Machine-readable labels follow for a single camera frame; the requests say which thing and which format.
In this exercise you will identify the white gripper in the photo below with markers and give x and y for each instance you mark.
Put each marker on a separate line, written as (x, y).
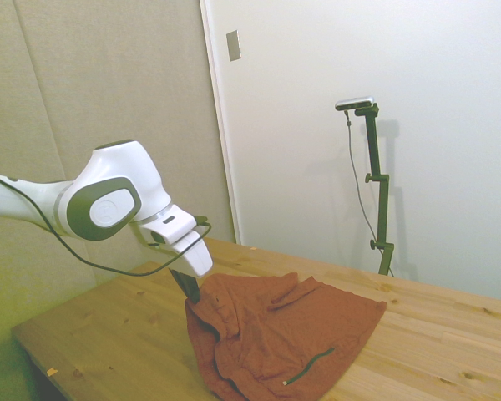
(196, 255)

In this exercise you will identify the rust red shorts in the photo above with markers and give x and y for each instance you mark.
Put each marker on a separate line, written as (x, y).
(275, 334)

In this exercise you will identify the small tan paper scrap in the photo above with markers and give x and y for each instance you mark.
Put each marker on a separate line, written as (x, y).
(51, 371)

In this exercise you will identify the white door trim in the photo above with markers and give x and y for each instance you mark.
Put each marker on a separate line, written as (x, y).
(221, 125)

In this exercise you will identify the dark green camera stand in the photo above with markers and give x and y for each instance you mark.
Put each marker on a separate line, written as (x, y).
(376, 158)

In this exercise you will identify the grey wall plate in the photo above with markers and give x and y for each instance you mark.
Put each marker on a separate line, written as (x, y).
(234, 46)

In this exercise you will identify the silver stereo camera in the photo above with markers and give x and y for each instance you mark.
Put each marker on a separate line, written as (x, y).
(355, 103)

